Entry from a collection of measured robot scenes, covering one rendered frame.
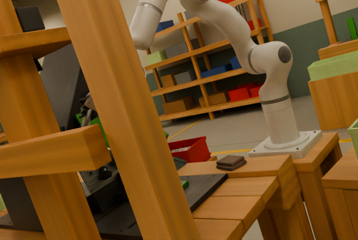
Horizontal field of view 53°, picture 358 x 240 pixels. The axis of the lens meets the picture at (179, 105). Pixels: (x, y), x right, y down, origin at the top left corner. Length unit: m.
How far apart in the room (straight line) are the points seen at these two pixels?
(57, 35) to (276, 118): 0.90
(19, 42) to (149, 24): 0.44
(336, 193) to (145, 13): 0.91
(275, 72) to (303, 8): 5.27
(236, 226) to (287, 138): 0.60
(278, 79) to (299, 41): 5.30
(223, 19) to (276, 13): 5.46
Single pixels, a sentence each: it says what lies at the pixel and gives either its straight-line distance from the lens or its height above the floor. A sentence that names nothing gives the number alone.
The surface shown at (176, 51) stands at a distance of 7.37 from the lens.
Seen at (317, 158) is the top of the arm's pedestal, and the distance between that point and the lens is 1.44.
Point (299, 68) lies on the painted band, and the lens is 6.83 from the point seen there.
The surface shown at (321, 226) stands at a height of 0.58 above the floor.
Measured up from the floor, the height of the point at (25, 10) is 1.62.
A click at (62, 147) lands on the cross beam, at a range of 0.85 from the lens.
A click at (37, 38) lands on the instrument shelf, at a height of 1.52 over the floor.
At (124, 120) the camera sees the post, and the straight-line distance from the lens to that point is 0.74.
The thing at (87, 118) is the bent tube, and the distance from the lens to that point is 1.36.
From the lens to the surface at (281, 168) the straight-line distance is 1.28.
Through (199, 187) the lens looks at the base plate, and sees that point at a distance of 1.31.
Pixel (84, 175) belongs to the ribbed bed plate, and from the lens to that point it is 1.41.
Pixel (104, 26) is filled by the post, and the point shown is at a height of 1.46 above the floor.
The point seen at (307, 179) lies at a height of 0.78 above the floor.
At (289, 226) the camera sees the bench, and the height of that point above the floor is 0.66.
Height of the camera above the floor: 1.35
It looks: 7 degrees down
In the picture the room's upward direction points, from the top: 18 degrees counter-clockwise
